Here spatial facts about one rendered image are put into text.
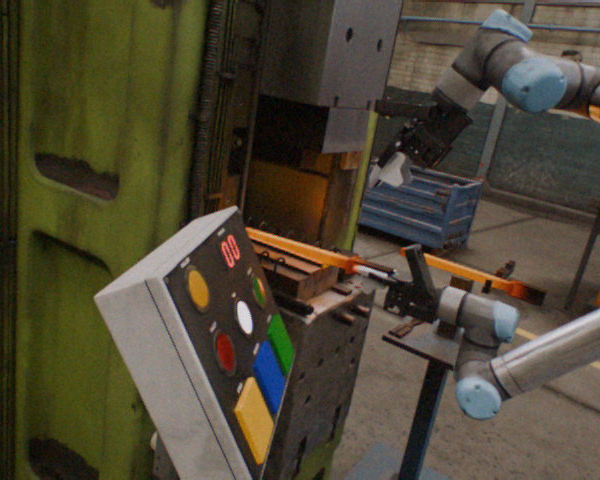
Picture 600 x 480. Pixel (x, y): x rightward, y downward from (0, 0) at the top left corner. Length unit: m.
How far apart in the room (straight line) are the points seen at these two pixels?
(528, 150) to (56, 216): 8.28
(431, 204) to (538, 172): 4.14
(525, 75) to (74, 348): 1.10
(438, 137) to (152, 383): 0.64
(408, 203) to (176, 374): 4.61
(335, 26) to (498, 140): 8.21
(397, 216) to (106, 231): 4.28
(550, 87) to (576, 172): 7.99
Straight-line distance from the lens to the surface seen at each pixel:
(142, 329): 0.59
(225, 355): 0.65
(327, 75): 1.08
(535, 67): 0.87
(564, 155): 8.90
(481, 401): 1.06
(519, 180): 9.09
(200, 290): 0.63
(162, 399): 0.62
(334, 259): 1.26
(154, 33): 0.98
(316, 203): 1.54
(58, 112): 1.27
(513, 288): 1.63
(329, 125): 1.12
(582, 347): 1.04
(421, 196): 5.07
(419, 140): 0.99
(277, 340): 0.83
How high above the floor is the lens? 1.42
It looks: 17 degrees down
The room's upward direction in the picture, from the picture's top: 10 degrees clockwise
